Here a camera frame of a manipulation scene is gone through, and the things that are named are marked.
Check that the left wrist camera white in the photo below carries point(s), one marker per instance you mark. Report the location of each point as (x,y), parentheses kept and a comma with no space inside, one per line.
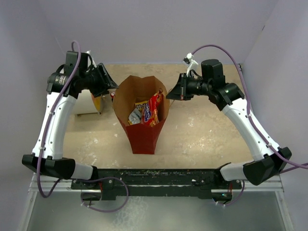
(91,62)

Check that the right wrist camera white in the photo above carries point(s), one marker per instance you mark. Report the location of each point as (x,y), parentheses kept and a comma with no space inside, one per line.
(191,64)

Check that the yellow M&M's packet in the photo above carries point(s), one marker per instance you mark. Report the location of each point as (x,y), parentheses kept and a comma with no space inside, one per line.
(140,105)

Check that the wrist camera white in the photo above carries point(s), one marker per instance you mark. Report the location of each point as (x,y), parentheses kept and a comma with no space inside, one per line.
(91,62)
(191,64)

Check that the white silver snack packet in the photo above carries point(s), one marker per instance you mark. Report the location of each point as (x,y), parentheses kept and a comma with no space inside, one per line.
(134,117)

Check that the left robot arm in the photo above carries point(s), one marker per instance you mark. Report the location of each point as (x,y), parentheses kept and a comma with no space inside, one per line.
(63,87)

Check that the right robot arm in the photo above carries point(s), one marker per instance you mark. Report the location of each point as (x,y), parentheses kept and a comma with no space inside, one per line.
(268,156)

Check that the red brown paper bag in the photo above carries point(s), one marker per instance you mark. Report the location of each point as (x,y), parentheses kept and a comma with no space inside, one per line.
(133,89)

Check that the red candy snack bag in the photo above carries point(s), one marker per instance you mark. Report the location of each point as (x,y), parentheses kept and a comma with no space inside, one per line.
(150,110)

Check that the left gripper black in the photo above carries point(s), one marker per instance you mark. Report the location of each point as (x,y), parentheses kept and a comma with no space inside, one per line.
(106,82)

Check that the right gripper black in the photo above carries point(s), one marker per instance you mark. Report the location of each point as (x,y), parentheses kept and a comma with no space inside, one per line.
(181,91)

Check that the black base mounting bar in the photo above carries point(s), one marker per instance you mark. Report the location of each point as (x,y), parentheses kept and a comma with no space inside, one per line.
(200,183)

